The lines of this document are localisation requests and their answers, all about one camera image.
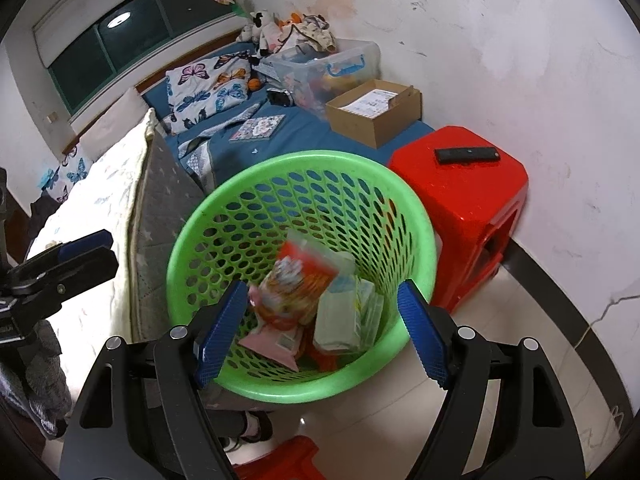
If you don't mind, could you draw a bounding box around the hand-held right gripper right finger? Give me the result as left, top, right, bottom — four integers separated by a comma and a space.
396, 278, 587, 480

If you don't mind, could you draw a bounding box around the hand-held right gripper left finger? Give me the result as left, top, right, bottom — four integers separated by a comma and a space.
59, 280, 251, 480

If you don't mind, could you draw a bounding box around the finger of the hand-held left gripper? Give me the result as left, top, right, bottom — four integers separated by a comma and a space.
24, 229, 114, 265
7, 245, 120, 307

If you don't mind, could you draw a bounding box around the pink snack packet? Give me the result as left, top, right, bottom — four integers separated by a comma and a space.
237, 322, 306, 373

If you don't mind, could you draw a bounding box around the clear plastic container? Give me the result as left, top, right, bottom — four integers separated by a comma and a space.
345, 252, 386, 347

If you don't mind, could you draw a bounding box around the red printed plastic cup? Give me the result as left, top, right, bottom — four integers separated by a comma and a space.
249, 240, 340, 333

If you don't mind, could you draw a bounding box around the white paper cup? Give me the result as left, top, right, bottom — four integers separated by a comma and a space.
312, 290, 363, 356

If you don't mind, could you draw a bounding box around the red foam net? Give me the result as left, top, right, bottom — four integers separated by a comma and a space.
300, 345, 346, 372

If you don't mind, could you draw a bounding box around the green plastic basket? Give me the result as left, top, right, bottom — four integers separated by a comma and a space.
166, 150, 437, 402

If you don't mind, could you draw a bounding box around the white quilted blanket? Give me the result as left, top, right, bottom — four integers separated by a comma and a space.
25, 107, 161, 376

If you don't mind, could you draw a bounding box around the dark cloth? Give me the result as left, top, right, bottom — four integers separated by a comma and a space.
27, 192, 63, 238

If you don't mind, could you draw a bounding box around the butterfly print pillow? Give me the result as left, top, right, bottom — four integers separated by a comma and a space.
165, 50, 256, 133
40, 147, 93, 203

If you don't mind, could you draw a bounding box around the grey star mattress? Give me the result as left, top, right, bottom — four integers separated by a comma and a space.
125, 130, 207, 343

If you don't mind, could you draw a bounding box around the person's leg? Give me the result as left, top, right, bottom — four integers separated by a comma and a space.
200, 387, 281, 453

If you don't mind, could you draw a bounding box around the beige pillow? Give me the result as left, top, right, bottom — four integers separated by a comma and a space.
82, 86, 146, 156

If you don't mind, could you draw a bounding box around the red plastic stool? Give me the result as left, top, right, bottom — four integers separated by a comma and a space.
232, 435, 321, 480
387, 126, 530, 311

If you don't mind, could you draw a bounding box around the patterned blue quilt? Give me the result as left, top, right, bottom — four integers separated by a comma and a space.
177, 102, 268, 186

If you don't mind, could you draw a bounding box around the black remote control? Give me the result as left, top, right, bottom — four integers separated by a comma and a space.
434, 147, 501, 165

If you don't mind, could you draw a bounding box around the picture book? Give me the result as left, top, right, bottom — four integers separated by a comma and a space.
229, 114, 287, 143

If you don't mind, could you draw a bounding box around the blue bed sheet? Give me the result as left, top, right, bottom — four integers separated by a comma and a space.
140, 42, 436, 196

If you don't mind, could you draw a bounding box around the brown cardboard box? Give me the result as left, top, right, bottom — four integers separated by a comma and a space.
325, 79, 422, 150

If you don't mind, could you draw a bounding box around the dark window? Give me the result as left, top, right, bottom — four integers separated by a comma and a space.
32, 0, 238, 116

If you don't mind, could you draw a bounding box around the black and white cow plush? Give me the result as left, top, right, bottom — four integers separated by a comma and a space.
236, 10, 281, 56

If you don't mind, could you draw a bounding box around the pink plush toy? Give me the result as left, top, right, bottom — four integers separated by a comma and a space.
257, 22, 288, 56

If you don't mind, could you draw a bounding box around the clear storage bin with toys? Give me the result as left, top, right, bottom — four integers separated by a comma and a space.
260, 40, 381, 121

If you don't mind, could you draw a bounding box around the patterned beige cloth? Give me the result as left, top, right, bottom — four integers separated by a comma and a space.
290, 14, 338, 53

